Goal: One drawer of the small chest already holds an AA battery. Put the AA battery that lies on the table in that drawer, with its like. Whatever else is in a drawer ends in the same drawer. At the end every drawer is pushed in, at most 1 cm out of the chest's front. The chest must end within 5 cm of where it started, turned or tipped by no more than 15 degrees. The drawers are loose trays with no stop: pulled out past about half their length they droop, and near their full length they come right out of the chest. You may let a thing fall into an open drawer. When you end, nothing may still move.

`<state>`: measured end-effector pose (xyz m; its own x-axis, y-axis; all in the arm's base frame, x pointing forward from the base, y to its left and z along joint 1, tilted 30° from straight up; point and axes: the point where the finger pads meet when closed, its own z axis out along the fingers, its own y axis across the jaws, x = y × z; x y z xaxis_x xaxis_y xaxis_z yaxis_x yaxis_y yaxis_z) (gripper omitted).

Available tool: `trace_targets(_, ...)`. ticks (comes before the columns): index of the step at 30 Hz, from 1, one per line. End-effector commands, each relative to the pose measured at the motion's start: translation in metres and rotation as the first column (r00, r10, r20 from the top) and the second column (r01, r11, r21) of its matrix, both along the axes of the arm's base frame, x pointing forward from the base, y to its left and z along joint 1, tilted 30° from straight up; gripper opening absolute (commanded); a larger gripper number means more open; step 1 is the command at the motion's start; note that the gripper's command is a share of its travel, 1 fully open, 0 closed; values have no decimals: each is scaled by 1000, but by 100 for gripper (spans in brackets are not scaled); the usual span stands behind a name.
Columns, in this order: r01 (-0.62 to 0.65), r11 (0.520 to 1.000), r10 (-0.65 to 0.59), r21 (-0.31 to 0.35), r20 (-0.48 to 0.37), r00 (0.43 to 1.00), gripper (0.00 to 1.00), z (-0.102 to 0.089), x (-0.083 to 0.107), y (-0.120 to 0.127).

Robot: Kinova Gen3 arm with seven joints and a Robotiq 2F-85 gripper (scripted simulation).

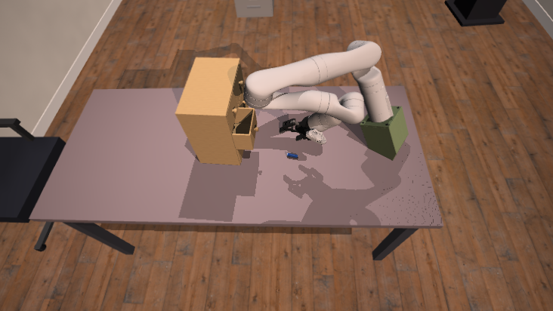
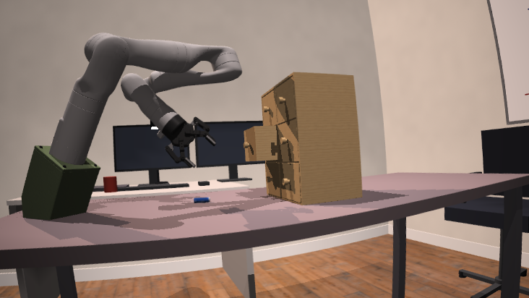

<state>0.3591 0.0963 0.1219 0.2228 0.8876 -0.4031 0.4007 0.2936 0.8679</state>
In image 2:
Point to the blue aa battery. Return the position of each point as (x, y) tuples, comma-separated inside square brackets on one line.
[(202, 200)]

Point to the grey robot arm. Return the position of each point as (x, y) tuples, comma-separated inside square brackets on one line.
[(109, 54)]

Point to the small brown chest of drawers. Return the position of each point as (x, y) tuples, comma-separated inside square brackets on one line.
[(328, 139)]

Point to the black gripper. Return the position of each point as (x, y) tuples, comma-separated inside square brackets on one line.
[(181, 134)]

